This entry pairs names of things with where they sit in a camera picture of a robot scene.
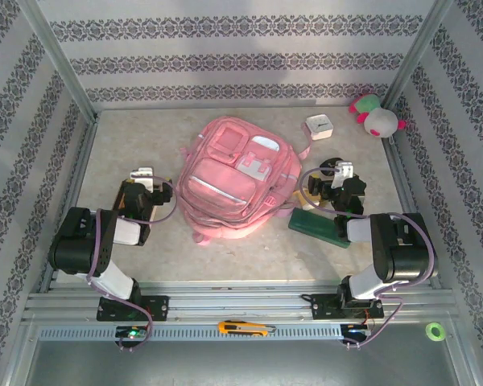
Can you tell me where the white square alarm clock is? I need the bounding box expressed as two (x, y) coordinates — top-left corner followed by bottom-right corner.
(301, 114), (334, 142)

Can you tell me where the green pencil case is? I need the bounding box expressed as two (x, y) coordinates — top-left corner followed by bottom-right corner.
(287, 207), (352, 249)

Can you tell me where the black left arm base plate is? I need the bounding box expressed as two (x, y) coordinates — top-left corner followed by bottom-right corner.
(96, 295), (170, 322)

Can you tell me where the black computer mouse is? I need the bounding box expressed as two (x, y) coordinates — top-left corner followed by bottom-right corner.
(319, 158), (343, 177)

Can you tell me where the aluminium side rail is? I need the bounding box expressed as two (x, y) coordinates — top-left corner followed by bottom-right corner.
(39, 116), (100, 290)
(380, 136), (442, 289)

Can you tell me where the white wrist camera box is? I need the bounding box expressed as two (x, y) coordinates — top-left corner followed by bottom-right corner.
(332, 160), (354, 190)
(129, 166), (155, 190)

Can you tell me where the aluminium frame post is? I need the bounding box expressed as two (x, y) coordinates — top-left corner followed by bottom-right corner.
(18, 0), (100, 121)
(382, 0), (454, 109)

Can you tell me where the pink school backpack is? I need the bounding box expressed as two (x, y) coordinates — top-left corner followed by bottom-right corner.
(175, 115), (312, 247)

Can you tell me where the green tape roll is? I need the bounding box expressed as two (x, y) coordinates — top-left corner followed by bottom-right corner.
(425, 322), (447, 342)

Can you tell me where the grey pink green plush toy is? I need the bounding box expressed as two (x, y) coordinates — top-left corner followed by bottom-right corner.
(348, 92), (407, 140)

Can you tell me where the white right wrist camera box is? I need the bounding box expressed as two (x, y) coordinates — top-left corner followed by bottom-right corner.
(332, 160), (354, 190)

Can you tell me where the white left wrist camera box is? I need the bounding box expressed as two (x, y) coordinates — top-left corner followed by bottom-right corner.
(129, 166), (155, 190)

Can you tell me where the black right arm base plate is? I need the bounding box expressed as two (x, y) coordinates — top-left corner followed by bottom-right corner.
(301, 293), (386, 322)

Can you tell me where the aluminium mounting rail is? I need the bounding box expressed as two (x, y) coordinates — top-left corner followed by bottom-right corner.
(22, 281), (460, 322)

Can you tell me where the yellow utility knife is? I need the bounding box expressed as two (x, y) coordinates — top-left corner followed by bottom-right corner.
(217, 320), (278, 337)

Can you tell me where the grey slotted cable duct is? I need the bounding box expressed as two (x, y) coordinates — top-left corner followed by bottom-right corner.
(38, 323), (371, 343)

